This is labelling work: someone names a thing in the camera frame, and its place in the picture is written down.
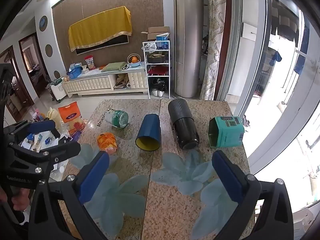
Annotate green cushion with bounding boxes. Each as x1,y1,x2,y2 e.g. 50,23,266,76
101,62,128,73

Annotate blue cup yellow inside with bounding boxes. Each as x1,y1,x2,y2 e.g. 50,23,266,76
135,114,162,152

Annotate cream plastic bag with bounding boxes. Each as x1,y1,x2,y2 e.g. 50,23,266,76
46,107,63,128

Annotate orange shopping bag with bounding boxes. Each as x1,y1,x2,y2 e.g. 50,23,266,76
58,101,86,133

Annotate black television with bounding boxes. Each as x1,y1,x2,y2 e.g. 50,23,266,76
75,35,130,55

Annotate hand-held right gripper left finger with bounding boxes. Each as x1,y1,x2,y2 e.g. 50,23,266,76
28,151,110,240

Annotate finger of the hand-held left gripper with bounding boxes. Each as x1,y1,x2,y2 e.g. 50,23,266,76
7,141,81,173
4,119,61,146

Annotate black tumbler cup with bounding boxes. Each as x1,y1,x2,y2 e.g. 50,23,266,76
168,99,200,151

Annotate red folded cloth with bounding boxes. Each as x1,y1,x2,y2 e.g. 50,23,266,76
147,66,169,76

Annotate silver tower air conditioner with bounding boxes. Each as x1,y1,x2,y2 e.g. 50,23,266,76
174,0,204,99

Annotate pile of assorted packets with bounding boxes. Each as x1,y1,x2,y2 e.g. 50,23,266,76
21,110,87,156

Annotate patterned beige curtain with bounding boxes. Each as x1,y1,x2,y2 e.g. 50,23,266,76
199,0,227,101

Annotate blue plastic basket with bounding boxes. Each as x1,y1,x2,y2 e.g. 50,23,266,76
67,66,83,79

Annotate glass sliding door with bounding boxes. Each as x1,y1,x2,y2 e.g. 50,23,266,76
217,0,320,212

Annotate large blue hanging cloth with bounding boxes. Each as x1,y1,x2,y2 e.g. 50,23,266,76
294,54,307,75

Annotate open cardboard box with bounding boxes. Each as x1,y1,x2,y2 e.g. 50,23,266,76
141,26,170,41

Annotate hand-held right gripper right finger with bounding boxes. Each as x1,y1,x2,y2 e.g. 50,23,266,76
212,150,294,240

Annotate white padded television cabinet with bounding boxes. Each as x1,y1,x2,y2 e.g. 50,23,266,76
62,65,149,99

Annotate yellow cloth cover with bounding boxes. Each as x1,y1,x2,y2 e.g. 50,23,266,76
68,6,132,53

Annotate black shoes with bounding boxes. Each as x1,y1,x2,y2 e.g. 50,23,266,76
151,78,168,92

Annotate orange patterned cup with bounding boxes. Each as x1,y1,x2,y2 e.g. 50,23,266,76
97,133,118,154

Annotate fruit basket with oranges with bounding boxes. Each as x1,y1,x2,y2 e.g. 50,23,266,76
127,54,142,68

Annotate black bag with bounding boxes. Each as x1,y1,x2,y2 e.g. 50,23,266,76
147,54,168,64

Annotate green lidded jar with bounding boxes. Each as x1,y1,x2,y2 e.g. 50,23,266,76
104,109,129,129

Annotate white cardboard box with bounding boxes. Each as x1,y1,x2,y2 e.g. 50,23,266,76
292,206,316,233

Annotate person's left hand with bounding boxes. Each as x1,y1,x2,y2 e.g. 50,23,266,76
0,186,33,214

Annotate dark hanging clothes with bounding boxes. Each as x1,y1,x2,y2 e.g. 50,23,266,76
271,22,301,47

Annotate white suitcase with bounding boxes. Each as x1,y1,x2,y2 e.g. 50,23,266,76
49,77,68,103

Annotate brown wooden door frame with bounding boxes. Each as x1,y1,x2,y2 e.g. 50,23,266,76
0,46,33,121
18,33,48,98

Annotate teal cardboard box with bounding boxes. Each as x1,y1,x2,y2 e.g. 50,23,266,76
208,116,245,148

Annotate white metal shelf rack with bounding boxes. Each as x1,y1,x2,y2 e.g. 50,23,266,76
142,41,172,100

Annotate red snack bag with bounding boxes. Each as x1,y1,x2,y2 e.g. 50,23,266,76
84,56,97,71

